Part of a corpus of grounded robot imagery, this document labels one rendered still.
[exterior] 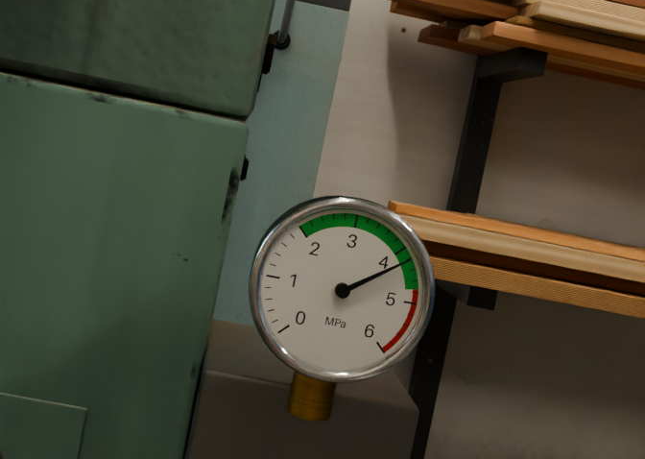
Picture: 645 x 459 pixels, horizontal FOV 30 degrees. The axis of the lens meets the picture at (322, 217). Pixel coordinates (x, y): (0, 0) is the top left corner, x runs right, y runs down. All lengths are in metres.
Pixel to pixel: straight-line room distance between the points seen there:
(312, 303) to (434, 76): 2.54
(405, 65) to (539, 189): 0.45
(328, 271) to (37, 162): 0.13
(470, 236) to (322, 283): 2.06
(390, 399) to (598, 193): 2.60
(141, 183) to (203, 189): 0.02
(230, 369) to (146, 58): 0.12
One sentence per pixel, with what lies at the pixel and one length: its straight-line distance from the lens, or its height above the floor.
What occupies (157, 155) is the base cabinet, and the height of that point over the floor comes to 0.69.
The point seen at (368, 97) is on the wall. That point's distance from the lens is 2.91.
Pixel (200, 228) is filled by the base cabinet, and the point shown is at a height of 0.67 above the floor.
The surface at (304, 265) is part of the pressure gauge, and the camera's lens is 0.40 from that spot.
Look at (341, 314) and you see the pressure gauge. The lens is 0.41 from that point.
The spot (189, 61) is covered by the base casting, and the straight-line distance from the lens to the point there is 0.46.
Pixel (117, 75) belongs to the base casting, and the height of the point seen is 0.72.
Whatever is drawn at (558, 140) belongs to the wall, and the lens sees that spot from 3.00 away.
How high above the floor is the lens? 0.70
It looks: 3 degrees down
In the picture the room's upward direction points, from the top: 11 degrees clockwise
